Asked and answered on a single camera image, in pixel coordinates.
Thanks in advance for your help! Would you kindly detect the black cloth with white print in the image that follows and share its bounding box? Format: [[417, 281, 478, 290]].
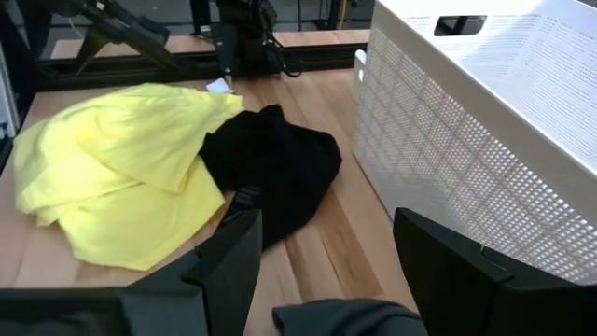
[[198, 103, 344, 251]]

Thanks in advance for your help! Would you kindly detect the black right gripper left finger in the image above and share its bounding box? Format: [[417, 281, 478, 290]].
[[125, 208, 263, 336]]

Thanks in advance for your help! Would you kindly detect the grey cloth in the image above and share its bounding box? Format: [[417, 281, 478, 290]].
[[271, 298, 430, 336]]

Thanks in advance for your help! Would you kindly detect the yellow cloth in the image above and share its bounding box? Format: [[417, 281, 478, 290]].
[[12, 82, 246, 272]]

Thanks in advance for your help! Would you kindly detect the white card tag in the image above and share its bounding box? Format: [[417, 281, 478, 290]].
[[204, 77, 237, 95]]

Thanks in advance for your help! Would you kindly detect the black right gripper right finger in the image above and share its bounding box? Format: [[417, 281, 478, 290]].
[[394, 207, 579, 336]]

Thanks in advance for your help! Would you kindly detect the large white perforated laundry basket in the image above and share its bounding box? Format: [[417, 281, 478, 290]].
[[352, 0, 597, 287]]

